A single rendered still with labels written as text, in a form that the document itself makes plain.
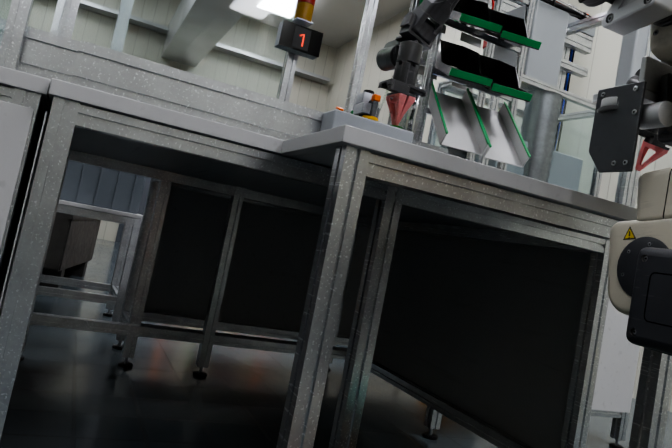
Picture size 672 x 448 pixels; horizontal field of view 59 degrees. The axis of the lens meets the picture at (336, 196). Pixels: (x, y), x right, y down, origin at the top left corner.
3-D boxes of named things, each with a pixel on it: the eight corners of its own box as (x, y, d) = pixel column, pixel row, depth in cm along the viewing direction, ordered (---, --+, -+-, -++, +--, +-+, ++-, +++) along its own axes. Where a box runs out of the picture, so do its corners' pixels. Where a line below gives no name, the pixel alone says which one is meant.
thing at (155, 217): (526, 404, 333) (551, 252, 340) (117, 367, 244) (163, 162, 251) (482, 384, 368) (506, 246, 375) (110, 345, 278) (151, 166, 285)
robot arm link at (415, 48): (411, 34, 140) (428, 43, 143) (392, 39, 146) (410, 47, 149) (405, 63, 140) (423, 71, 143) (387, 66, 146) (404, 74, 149)
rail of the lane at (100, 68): (441, 187, 153) (449, 146, 153) (69, 89, 116) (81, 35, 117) (429, 187, 158) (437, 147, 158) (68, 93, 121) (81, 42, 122)
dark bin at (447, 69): (489, 88, 170) (499, 62, 167) (448, 76, 167) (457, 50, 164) (457, 68, 195) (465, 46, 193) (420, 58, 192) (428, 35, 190)
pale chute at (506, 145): (522, 168, 173) (531, 156, 170) (482, 157, 170) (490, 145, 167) (499, 112, 193) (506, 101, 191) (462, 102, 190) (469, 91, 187)
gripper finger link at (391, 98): (379, 125, 145) (387, 88, 145) (404, 133, 148) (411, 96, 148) (393, 122, 139) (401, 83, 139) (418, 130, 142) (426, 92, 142)
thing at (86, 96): (623, 242, 169) (625, 231, 169) (47, 93, 108) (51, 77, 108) (381, 219, 297) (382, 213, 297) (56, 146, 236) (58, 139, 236)
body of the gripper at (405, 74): (376, 89, 144) (382, 60, 145) (412, 101, 148) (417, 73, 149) (390, 85, 138) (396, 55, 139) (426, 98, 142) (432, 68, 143)
